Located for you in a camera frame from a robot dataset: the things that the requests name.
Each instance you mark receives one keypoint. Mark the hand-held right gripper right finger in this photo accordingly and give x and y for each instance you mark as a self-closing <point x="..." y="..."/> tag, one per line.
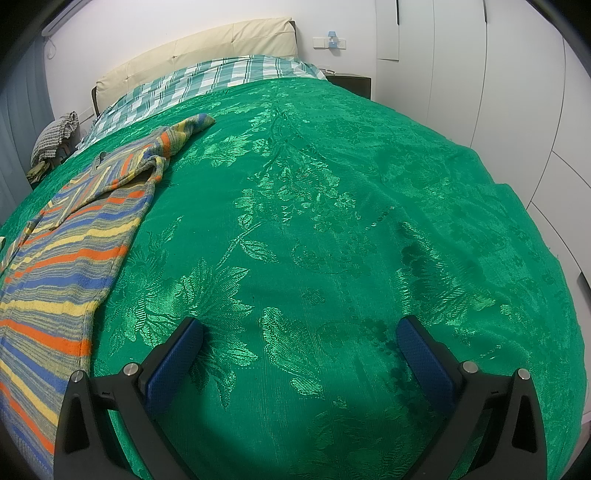
<point x="422" y="357"/>

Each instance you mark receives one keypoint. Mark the green plaid bedsheet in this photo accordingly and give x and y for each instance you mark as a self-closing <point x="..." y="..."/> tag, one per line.
<point x="184" y="85"/>

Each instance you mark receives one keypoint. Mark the white wardrobe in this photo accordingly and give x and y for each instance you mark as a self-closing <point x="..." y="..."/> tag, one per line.
<point x="485" y="92"/>

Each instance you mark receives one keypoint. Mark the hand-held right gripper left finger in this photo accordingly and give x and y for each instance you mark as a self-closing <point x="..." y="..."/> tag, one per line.
<point x="178" y="357"/>

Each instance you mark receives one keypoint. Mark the olive cloth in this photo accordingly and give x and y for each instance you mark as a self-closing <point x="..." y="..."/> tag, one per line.
<point x="37" y="170"/>

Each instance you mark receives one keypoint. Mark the green floral blanket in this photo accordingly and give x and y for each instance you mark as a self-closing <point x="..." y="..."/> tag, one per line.
<point x="323" y="207"/>

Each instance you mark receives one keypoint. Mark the striped knit shirt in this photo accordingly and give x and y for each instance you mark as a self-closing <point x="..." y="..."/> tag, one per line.
<point x="60" y="277"/>

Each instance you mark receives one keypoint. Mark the dark wooden nightstand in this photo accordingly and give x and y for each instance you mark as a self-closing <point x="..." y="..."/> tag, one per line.
<point x="351" y="85"/>

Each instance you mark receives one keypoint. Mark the pile of patterned clothes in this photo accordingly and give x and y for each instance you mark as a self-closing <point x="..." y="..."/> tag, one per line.
<point x="55" y="134"/>

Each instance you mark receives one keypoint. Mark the cream padded headboard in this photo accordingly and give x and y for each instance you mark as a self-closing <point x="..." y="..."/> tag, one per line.
<point x="194" y="50"/>

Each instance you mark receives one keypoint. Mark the white wall socket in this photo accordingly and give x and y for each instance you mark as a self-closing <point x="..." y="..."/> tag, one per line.
<point x="330" y="41"/>

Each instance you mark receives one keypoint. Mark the grey curtain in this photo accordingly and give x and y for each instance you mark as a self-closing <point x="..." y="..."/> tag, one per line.
<point x="21" y="120"/>

